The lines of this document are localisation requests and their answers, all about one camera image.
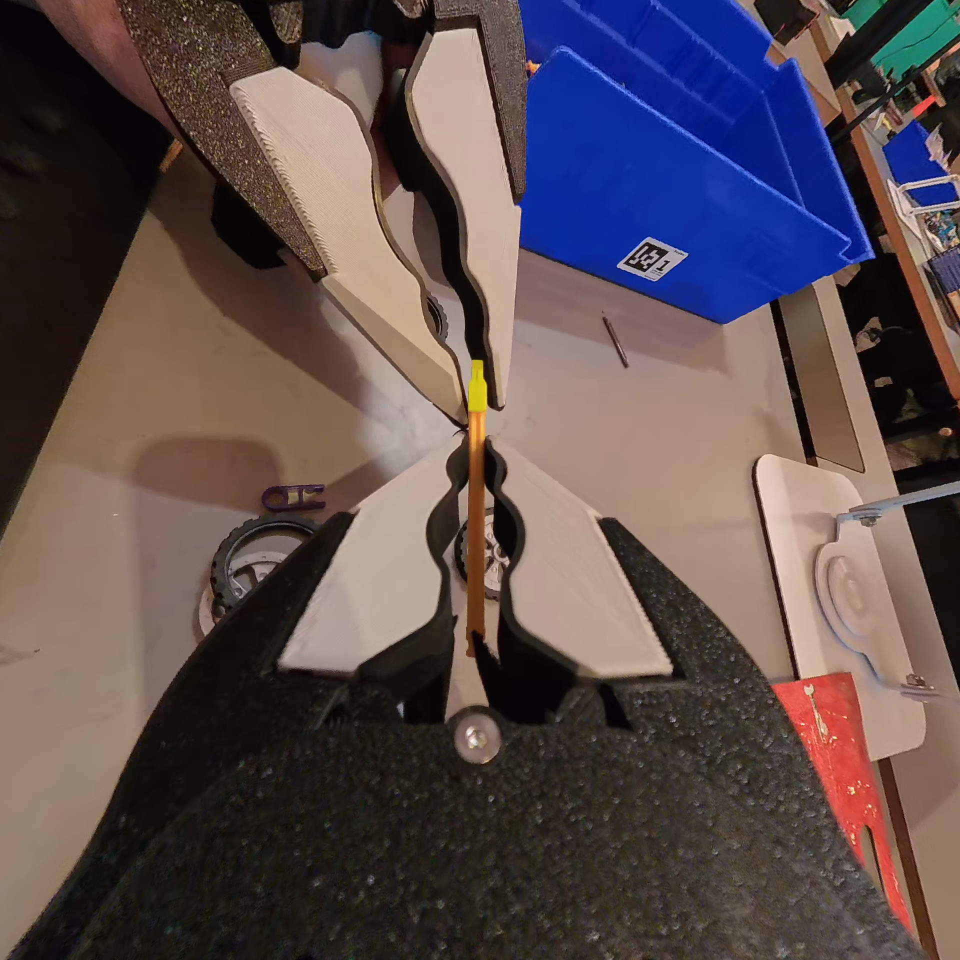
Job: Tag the blue plastic bin white tag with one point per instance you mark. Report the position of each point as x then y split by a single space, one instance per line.
637 187

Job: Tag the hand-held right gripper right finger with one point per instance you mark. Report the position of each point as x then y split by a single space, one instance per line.
585 585

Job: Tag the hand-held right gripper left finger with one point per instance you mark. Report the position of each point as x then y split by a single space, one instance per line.
360 585

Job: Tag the purple plastic connector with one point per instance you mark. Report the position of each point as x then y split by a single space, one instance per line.
274 499

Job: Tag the yellow plastic connector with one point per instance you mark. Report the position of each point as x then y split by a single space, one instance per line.
478 394

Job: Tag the grey toy wheel black tire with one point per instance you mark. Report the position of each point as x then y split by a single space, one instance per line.
499 559

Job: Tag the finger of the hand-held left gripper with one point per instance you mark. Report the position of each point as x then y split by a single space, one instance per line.
315 165
480 150

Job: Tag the dark grey thin rod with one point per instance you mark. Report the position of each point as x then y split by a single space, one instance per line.
615 341

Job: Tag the white document stand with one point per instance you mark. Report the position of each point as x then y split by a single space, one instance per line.
795 562

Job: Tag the orange plastic rod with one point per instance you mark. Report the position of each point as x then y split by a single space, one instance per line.
475 525

